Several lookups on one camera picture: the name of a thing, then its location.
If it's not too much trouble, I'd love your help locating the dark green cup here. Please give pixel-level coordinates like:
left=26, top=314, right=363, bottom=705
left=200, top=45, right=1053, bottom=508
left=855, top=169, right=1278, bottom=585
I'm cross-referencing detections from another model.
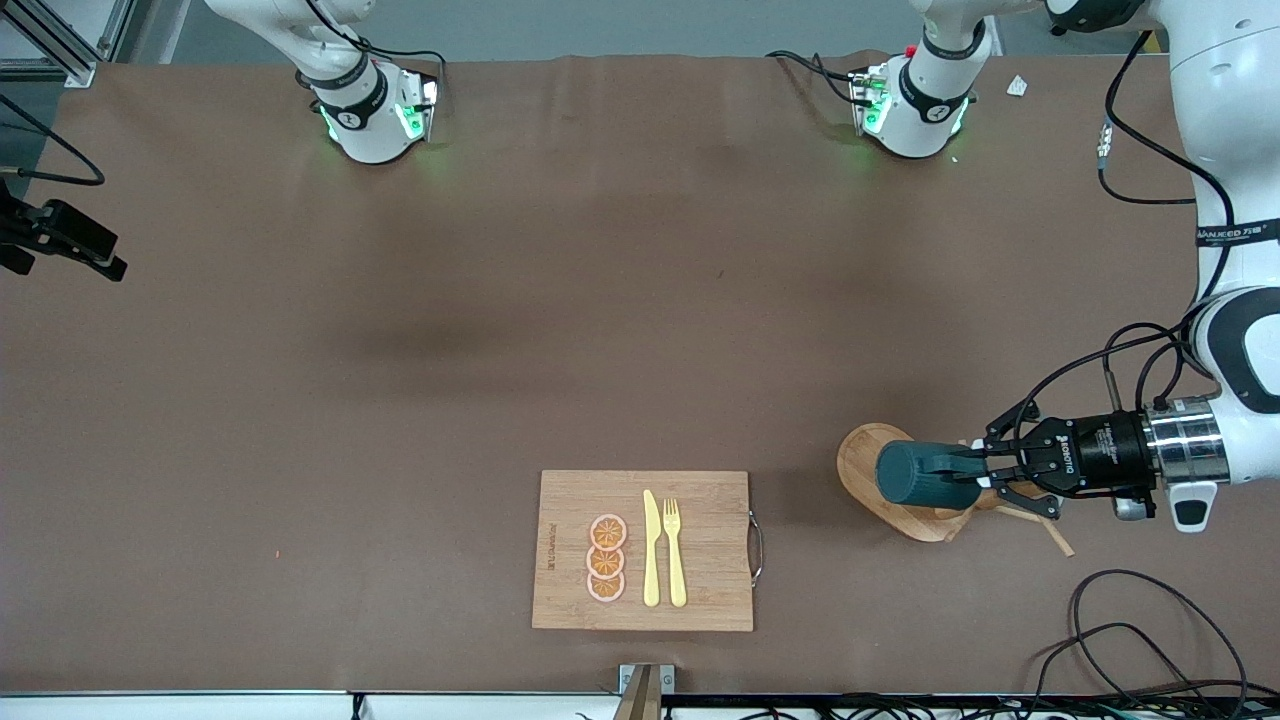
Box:
left=876, top=439, right=987, bottom=512

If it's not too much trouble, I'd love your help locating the wooden cup rack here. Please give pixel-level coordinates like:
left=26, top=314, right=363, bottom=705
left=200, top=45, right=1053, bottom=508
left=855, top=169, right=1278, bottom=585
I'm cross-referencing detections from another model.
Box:
left=836, top=422, right=1077, bottom=559

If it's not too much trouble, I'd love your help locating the wooden cutting board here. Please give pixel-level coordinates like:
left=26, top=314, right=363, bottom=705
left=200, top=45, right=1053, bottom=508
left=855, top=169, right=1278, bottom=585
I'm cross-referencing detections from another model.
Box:
left=531, top=470, right=766, bottom=633

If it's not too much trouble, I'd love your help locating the yellow plastic fork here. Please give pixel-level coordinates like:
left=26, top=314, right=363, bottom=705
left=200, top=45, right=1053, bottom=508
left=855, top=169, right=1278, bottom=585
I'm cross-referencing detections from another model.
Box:
left=663, top=498, right=690, bottom=609

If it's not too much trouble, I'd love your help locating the yellow plastic knife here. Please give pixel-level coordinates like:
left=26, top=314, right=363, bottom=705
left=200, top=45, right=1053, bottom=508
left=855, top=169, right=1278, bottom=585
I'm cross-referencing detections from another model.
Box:
left=642, top=489, right=663, bottom=609

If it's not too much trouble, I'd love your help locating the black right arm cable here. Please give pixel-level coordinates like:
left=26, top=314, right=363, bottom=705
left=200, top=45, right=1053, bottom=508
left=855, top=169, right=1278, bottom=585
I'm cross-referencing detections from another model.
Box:
left=0, top=94, right=106, bottom=188

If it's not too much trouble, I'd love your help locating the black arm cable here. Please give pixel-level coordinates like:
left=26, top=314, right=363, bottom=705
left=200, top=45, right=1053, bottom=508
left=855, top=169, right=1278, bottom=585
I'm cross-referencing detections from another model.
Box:
left=1010, top=30, right=1238, bottom=443
left=0, top=94, right=106, bottom=188

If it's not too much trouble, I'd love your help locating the black looped cable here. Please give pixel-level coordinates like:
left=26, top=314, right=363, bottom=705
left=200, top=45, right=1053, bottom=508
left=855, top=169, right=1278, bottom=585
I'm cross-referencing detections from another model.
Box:
left=1068, top=568, right=1251, bottom=707
left=1028, top=621, right=1217, bottom=720

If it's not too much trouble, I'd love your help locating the aluminium frame profile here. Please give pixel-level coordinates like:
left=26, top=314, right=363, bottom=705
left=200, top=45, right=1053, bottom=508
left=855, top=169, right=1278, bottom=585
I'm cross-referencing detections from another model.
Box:
left=0, top=0, right=137, bottom=89

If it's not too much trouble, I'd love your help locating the black cable bundle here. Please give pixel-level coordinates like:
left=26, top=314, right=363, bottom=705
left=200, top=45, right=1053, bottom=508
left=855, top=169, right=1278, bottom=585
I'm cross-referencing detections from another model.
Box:
left=575, top=694, right=1280, bottom=720

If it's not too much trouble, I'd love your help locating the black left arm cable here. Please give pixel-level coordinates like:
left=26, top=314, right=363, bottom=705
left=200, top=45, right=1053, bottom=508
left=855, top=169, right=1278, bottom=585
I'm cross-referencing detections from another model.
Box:
left=1010, top=30, right=1238, bottom=443

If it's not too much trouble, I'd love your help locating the black base cable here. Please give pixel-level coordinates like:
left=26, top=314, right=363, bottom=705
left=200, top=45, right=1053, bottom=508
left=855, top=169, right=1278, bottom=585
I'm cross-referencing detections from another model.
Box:
left=767, top=49, right=873, bottom=107
left=300, top=0, right=448, bottom=97

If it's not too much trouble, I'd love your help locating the metal mount bracket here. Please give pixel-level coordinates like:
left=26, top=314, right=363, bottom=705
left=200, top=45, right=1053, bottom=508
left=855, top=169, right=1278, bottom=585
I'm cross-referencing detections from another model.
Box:
left=618, top=663, right=676, bottom=720

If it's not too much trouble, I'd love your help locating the white table edge rail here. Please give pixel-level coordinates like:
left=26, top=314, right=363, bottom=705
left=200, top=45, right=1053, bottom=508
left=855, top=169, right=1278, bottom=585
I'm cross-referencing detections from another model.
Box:
left=0, top=689, right=623, bottom=720

